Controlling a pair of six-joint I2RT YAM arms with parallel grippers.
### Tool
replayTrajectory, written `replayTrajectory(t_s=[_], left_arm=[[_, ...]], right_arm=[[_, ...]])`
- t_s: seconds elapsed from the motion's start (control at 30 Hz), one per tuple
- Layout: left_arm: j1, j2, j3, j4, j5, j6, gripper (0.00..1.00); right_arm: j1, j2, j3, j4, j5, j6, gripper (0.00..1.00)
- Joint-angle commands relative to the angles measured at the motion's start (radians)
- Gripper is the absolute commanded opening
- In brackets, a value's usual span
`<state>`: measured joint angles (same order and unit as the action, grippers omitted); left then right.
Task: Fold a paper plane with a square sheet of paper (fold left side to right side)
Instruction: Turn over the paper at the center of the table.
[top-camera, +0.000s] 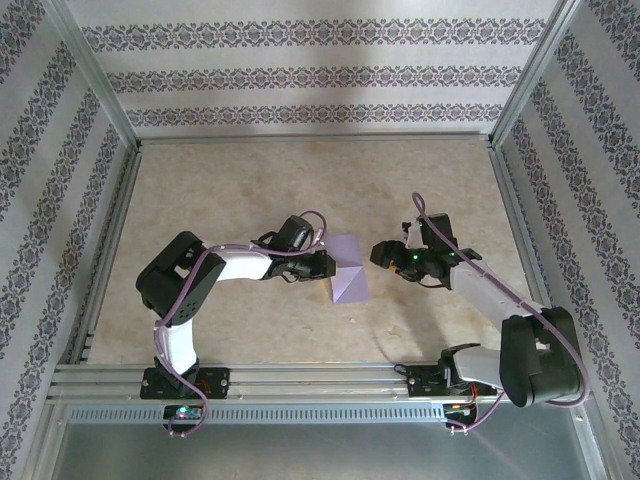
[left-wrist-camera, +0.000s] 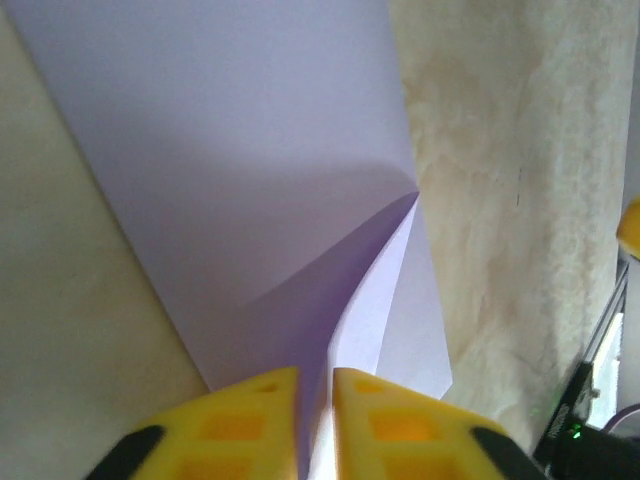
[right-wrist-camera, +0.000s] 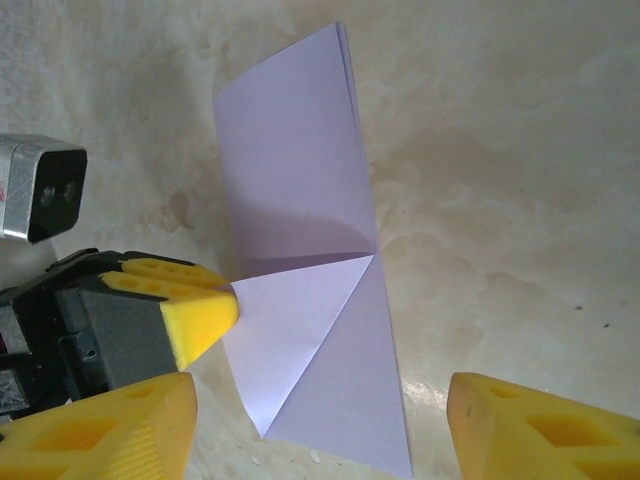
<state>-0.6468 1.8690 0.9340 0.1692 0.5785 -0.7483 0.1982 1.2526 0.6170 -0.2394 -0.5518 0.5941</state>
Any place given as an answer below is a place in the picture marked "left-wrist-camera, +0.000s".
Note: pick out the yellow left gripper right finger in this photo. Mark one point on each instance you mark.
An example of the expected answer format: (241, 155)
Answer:
(400, 440)

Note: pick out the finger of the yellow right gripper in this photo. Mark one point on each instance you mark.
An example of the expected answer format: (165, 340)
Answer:
(632, 230)

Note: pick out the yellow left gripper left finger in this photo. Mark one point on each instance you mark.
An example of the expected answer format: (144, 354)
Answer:
(225, 440)

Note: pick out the lilac paper sheet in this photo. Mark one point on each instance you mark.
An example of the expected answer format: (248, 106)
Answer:
(225, 150)

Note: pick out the controller board with green light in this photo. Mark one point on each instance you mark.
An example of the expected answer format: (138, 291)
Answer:
(575, 433)

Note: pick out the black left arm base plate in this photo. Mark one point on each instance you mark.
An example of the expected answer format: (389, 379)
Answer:
(570, 395)

